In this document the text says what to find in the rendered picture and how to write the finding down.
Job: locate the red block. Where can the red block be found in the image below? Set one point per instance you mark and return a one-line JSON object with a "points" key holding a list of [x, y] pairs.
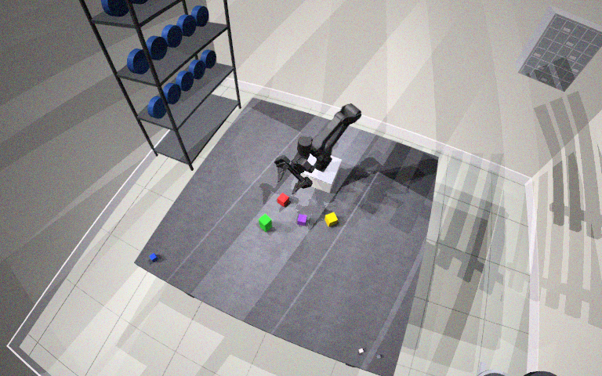
{"points": [[283, 199]]}

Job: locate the yellow block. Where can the yellow block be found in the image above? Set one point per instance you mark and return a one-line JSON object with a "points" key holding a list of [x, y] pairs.
{"points": [[331, 219]]}

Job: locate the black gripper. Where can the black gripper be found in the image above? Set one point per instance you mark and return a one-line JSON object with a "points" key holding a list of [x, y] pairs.
{"points": [[282, 164]]}

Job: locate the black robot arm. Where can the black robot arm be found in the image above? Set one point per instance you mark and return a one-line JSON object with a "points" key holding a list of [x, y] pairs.
{"points": [[321, 146]]}

